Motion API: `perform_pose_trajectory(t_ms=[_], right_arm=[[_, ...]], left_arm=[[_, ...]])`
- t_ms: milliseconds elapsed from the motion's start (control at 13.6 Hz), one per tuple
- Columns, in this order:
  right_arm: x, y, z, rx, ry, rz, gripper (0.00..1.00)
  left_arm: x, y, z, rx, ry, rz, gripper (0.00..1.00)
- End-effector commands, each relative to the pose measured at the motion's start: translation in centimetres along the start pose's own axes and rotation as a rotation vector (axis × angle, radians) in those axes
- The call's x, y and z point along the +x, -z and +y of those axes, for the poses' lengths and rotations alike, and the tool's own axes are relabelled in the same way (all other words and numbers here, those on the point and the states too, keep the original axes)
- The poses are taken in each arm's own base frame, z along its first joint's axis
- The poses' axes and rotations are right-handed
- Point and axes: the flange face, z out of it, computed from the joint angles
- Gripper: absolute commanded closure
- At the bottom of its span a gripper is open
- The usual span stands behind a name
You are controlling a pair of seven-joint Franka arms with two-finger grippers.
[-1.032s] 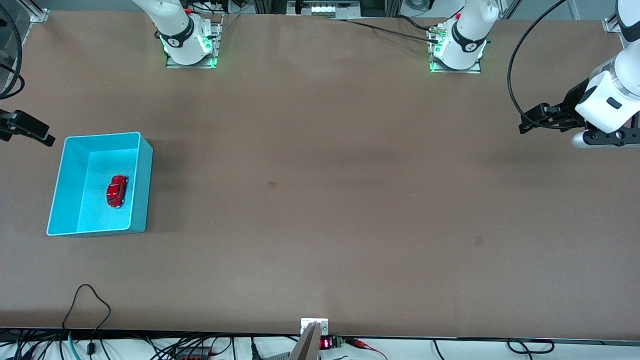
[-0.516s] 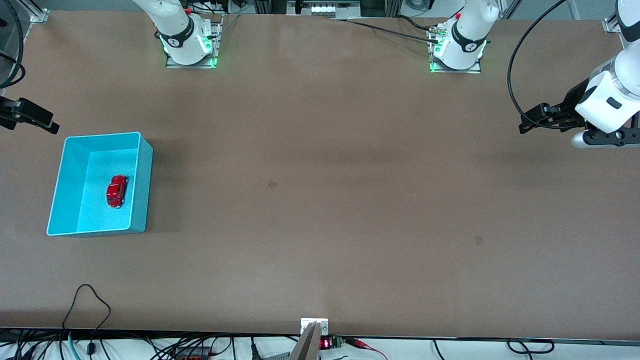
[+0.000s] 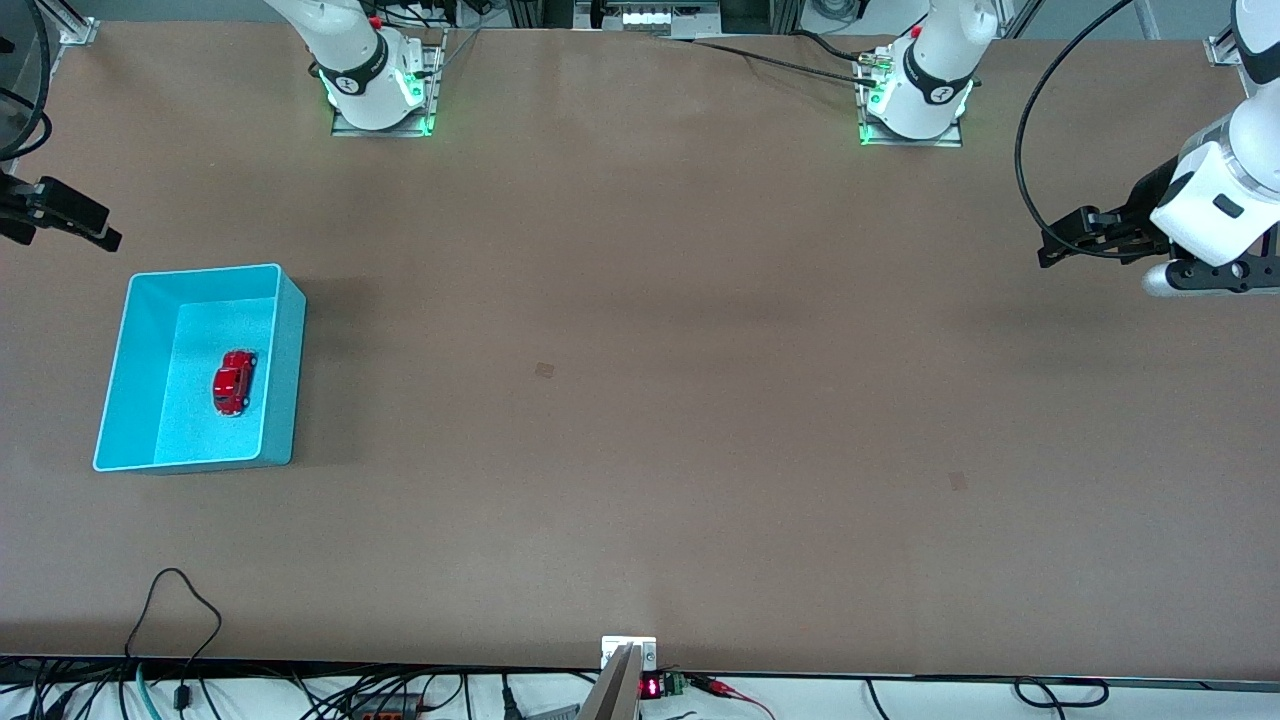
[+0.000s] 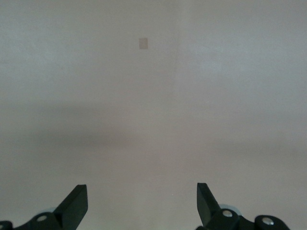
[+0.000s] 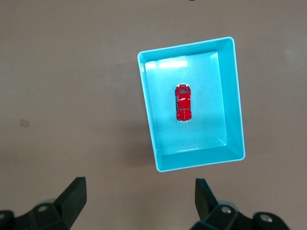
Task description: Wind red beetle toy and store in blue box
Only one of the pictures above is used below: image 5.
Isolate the red beetle toy car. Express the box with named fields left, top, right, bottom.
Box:
left=174, top=82, right=193, bottom=124

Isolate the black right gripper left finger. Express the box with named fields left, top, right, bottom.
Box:
left=0, top=176, right=87, bottom=230

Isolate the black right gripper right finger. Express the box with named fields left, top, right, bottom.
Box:
left=189, top=178, right=290, bottom=230

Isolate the blue plastic box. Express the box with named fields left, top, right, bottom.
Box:
left=137, top=36, right=247, bottom=173

